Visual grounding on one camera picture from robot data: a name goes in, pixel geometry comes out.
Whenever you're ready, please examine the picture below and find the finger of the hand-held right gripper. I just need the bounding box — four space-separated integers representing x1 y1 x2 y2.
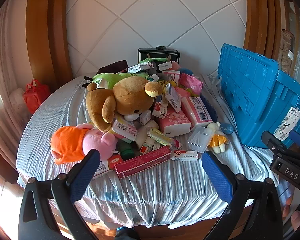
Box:
262 130 286 158
289 129 300 152

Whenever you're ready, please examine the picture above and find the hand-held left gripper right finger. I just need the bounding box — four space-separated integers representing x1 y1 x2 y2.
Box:
201 151 283 240

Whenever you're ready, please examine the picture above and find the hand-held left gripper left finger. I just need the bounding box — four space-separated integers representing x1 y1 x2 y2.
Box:
18 149 101 240

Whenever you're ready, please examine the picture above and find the pig plush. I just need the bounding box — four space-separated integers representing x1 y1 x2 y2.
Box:
50 123 118 165

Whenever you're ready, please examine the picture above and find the clear plastic box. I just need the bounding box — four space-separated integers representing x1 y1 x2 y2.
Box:
187 126 213 153

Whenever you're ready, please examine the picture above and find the blue plastic crate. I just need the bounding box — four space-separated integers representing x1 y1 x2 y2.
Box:
217 43 300 148

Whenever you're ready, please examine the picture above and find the person's right hand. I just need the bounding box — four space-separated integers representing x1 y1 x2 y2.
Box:
282 196 300 233

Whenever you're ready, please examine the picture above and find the flat white box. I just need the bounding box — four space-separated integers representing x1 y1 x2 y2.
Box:
92 160 111 180

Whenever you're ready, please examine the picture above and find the red and white box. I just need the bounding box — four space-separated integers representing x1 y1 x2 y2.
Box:
107 154 123 170

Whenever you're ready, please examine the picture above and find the white box with red emblem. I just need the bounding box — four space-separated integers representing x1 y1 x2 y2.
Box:
170 149 199 161

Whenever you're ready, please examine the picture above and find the white doll in yellow dress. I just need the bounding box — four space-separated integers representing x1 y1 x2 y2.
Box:
206 122 230 154

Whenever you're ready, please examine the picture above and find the blue round case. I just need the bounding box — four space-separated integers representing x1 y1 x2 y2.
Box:
220 122 234 135

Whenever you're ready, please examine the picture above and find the dark green bottle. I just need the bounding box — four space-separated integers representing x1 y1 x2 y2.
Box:
116 140 136 160

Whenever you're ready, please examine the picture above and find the white pink barcode box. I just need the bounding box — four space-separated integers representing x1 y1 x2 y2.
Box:
112 119 138 141

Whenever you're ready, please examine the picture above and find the dark blue bristle brush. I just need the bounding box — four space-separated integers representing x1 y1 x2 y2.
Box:
199 93 218 122

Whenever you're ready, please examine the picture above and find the pink floral tissue pack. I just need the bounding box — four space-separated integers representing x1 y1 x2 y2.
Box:
157 104 192 137

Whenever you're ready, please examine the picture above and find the yellow plastic packet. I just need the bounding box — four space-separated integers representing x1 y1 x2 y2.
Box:
147 127 174 147

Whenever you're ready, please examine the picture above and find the white bottle with red label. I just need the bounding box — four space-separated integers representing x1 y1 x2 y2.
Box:
139 141 156 155

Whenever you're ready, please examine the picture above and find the pink tissue pack with barcode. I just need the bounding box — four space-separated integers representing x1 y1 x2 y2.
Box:
181 96 213 127

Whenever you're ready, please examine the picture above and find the white cardboard tube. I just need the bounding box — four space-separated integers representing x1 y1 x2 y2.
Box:
134 119 160 148

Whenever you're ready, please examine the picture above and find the small white box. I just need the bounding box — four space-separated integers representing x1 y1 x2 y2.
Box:
140 111 152 125

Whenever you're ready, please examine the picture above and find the white red medicine box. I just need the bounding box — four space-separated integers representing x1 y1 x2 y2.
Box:
152 97 168 119

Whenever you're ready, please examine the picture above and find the white blue medicine box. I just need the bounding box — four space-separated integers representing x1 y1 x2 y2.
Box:
164 82 182 113

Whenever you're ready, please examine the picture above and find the brown teddy bear plush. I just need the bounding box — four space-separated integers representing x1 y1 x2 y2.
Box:
86 76 164 132

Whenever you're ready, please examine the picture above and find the red handbag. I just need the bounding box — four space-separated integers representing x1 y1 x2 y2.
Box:
22 79 51 114

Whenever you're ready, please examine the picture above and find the pink plastic packet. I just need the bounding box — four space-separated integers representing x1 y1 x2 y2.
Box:
179 73 203 96

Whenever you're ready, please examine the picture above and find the large green plush toy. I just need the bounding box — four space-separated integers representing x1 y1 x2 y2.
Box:
84 72 140 90

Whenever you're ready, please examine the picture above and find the white plastic bag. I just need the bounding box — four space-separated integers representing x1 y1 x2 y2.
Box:
9 87 28 113

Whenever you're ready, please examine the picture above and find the pink and blue plush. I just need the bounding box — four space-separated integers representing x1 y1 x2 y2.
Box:
171 60 194 77

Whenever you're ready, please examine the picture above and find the pink and white box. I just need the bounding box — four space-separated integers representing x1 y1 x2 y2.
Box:
162 70 181 82

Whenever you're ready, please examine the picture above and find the maroon knit hat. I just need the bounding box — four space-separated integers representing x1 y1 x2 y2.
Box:
100 60 129 74

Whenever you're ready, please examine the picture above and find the white printed medicine box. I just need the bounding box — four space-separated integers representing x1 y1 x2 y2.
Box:
127 65 143 74

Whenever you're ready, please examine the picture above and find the green crocodile plush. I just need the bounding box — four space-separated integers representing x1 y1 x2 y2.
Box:
137 57 168 68

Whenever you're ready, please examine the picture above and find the sheer curtain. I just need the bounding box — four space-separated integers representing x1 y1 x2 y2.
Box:
0 5 33 140

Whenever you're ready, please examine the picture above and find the black case with latch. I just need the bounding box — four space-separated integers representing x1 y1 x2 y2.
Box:
137 45 180 64

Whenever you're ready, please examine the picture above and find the wooden frame post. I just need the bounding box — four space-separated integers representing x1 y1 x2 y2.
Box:
244 0 283 60
25 0 74 84

